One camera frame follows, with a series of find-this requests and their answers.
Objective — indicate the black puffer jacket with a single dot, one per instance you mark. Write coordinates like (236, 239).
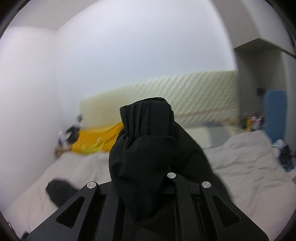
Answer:
(162, 187)

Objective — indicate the yellow pillow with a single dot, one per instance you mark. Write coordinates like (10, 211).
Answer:
(94, 140)

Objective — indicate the grey white pillow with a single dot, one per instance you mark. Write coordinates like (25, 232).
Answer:
(211, 134)

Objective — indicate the wooden nightstand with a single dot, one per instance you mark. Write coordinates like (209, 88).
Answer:
(59, 151)

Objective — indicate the small bottles on shelf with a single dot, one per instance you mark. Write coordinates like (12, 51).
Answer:
(252, 122)

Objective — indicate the light grey duvet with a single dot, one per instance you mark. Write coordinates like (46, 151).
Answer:
(247, 165)

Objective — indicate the blue padded chair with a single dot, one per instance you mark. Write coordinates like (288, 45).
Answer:
(275, 113)

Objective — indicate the white wardrobe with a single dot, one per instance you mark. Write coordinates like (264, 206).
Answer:
(265, 55)

